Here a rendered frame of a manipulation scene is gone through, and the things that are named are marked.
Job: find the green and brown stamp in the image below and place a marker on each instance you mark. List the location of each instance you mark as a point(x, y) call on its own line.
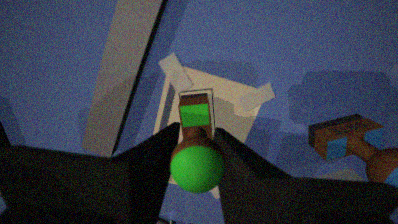
point(197, 163)

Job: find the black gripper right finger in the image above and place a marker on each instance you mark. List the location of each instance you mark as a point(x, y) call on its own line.
point(254, 191)

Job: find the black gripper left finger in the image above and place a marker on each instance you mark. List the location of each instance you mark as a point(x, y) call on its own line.
point(130, 186)

